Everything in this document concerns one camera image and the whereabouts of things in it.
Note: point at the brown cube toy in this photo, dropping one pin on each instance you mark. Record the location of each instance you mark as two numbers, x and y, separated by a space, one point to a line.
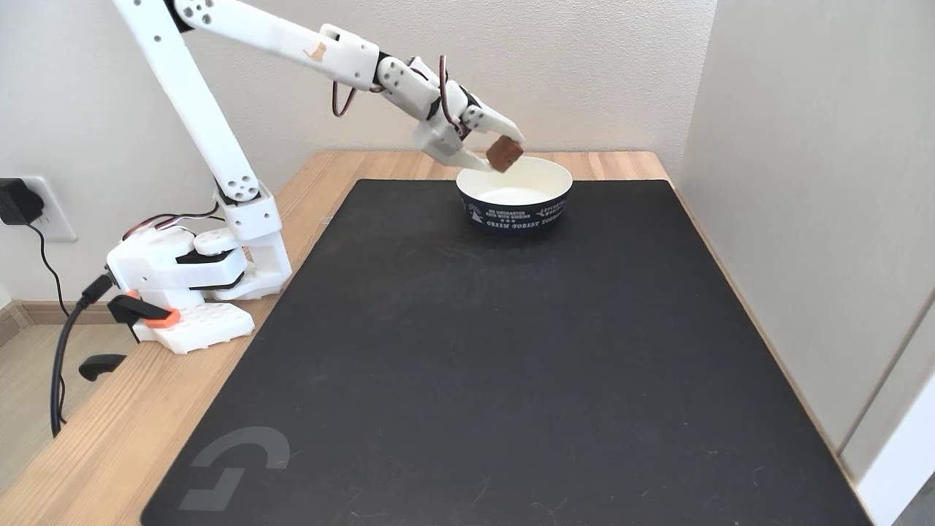
505 154

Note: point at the navy and white paper bowl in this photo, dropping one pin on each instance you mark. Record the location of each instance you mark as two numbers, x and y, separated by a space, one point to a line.
514 208

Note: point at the black desk mat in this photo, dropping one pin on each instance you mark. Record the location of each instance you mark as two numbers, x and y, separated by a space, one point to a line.
475 409

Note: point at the black and orange table clamp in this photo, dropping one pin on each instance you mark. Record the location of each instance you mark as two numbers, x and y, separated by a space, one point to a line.
142 310

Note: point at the black power adapter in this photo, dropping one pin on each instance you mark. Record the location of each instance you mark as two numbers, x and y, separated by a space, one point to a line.
14 203

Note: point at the wooden baseboard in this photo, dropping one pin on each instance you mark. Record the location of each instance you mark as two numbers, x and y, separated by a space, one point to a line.
29 313

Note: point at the white wall outlet plate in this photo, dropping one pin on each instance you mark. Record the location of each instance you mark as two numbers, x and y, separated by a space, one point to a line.
60 223

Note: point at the white door frame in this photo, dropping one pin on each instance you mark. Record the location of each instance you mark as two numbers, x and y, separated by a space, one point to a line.
906 467

